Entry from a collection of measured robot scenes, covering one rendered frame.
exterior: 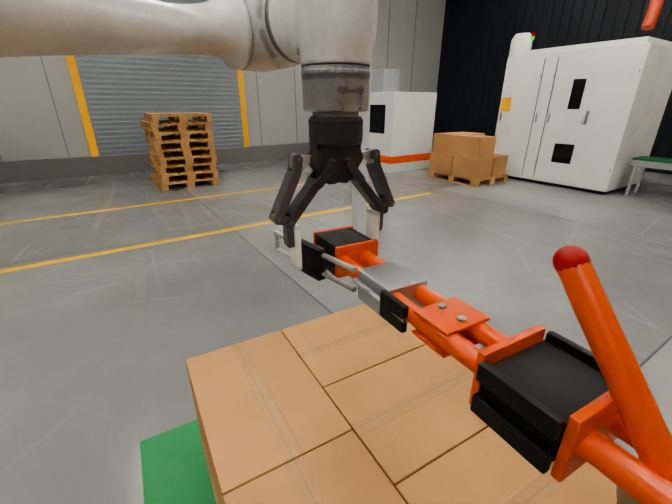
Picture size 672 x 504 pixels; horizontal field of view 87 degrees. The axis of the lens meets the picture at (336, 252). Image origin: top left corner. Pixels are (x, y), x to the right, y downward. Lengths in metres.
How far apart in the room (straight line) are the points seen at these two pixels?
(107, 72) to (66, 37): 9.17
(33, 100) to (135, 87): 1.86
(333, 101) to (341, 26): 0.08
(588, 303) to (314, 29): 0.39
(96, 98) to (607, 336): 9.47
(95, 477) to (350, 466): 1.24
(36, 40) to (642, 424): 0.50
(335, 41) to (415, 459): 1.04
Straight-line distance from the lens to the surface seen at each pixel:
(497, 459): 1.24
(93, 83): 9.55
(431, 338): 0.39
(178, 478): 1.90
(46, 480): 2.16
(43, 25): 0.38
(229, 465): 1.18
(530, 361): 0.36
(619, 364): 0.31
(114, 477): 2.02
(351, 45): 0.48
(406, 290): 0.44
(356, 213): 3.83
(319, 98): 0.48
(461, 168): 7.48
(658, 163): 7.74
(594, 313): 0.30
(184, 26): 0.53
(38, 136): 9.73
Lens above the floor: 1.47
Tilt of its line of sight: 23 degrees down
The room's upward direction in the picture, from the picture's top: straight up
